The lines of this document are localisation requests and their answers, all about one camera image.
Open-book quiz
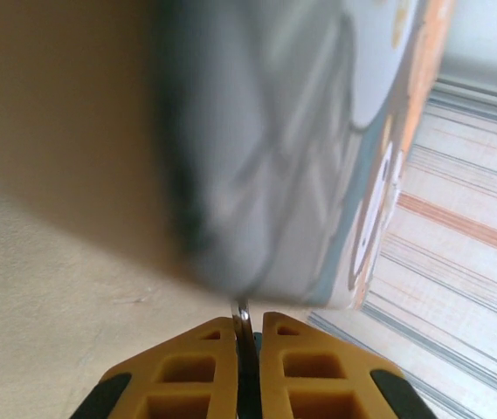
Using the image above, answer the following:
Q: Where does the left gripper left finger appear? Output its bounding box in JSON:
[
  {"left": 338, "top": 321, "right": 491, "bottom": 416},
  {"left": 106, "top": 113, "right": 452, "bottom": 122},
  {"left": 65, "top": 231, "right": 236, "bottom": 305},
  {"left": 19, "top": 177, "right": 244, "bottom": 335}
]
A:
[{"left": 77, "top": 316, "right": 239, "bottom": 419}]

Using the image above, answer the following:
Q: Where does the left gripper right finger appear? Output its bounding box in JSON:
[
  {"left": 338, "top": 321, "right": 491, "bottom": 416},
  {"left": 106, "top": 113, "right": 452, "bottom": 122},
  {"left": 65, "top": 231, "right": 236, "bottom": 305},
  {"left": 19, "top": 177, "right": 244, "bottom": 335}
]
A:
[{"left": 259, "top": 310, "right": 411, "bottom": 419}]

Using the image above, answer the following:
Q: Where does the silver key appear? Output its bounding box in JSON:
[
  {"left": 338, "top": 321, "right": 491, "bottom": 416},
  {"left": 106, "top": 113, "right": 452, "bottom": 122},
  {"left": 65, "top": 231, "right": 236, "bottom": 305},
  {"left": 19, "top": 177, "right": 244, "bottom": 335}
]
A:
[{"left": 229, "top": 299, "right": 262, "bottom": 419}]

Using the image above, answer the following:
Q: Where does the aluminium enclosure post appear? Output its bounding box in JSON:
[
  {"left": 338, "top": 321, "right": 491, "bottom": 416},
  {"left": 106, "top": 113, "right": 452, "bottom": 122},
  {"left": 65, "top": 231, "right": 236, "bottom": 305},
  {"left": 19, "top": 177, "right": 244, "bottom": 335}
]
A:
[{"left": 432, "top": 72, "right": 497, "bottom": 109}]

